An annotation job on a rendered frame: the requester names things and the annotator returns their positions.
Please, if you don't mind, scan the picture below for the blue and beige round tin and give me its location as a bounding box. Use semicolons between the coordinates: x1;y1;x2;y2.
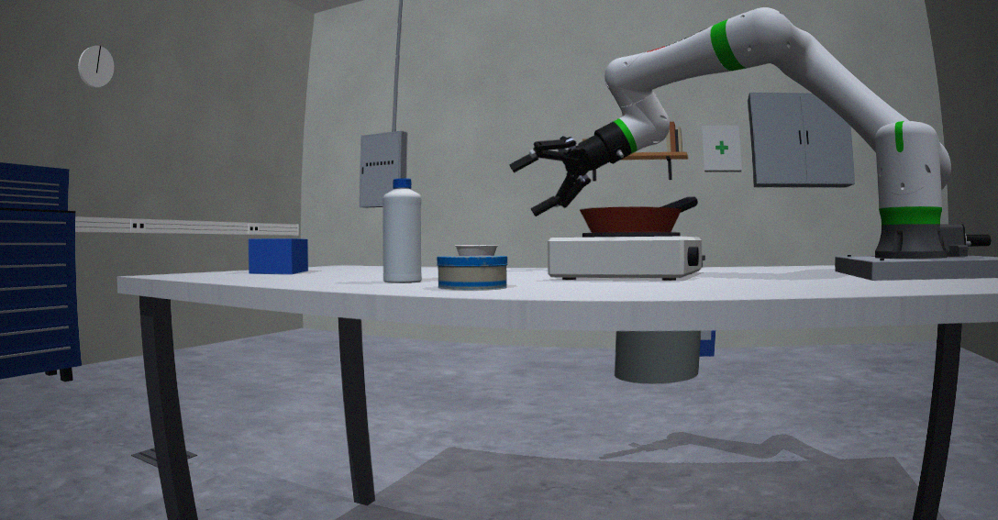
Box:
437;256;508;291

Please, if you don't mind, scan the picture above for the red frying pan with black handle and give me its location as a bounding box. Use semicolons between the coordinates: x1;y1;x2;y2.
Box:
580;197;698;233

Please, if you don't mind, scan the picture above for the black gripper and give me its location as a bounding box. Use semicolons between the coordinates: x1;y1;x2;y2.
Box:
509;135;610;216

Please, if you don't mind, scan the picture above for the white plastic bottle with blue cap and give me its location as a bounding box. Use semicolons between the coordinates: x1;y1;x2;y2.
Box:
383;179;422;283

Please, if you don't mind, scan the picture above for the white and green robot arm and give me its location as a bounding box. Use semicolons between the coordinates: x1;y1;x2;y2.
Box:
594;7;991;259

